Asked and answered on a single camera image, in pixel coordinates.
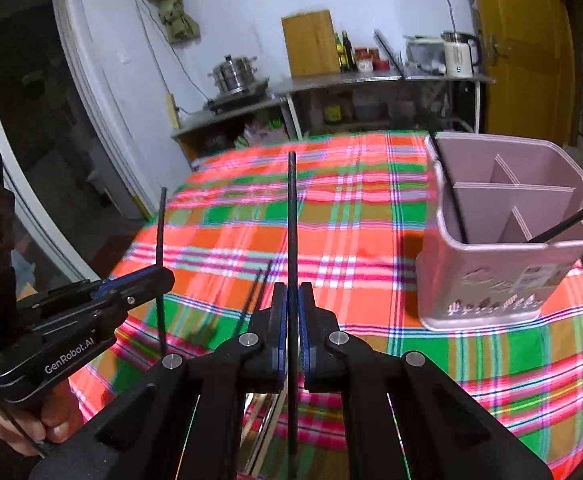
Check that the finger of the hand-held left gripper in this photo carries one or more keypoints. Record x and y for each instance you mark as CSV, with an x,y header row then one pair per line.
x,y
121,280
146,290

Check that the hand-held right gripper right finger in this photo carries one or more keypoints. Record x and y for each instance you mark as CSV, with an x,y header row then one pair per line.
x,y
305,330

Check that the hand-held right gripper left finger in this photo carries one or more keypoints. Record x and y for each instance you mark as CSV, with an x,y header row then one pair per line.
x,y
281,325

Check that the black chopstick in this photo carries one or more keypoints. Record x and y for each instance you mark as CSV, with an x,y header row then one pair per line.
x,y
161,240
571,220
291,220
251,292
446,180

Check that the dark brown chopstick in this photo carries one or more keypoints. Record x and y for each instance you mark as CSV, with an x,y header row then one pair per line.
x,y
266,275

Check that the pink plastic utensil holder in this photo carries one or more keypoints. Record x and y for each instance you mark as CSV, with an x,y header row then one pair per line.
x,y
476,280

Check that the person's left hand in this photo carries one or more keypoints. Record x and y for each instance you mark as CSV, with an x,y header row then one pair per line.
x,y
54,422

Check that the plaid tablecloth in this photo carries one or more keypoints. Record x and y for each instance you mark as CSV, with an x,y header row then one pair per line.
x,y
351,220

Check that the low metal shelf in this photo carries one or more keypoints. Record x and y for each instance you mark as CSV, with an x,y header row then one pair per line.
x,y
206,125

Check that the white framed glass door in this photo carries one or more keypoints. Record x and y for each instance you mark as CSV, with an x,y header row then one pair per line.
x,y
96,85

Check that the green vegetables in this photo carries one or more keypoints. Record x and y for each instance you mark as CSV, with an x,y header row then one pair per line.
x,y
274,124

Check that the gas stove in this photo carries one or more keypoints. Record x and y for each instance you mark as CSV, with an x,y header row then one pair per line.
x,y
236,100

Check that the yellow jar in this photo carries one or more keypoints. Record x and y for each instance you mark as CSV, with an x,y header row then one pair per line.
x,y
331,112

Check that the steel steamer pot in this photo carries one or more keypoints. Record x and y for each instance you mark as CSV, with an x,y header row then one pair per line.
x,y
235,75

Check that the metal counter table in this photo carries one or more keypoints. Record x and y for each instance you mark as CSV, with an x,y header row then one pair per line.
x,y
371,80

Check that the red label jar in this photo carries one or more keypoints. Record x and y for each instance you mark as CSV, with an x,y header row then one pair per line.
x,y
364,62

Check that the hanging green cloth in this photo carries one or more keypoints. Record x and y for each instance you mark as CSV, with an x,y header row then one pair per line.
x,y
171,10

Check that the red lid jar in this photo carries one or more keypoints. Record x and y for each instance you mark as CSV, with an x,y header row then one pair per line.
x,y
381,65

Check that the dark oil bottle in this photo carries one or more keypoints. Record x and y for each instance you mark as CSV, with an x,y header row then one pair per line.
x,y
348,55
340,55

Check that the wooden cutting board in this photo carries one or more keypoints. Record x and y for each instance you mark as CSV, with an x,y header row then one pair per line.
x,y
310,45

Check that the white electric kettle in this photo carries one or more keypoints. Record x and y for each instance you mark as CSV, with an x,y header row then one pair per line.
x,y
459,57

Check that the yellow wooden door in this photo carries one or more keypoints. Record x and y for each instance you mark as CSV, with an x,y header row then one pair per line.
x,y
526,50

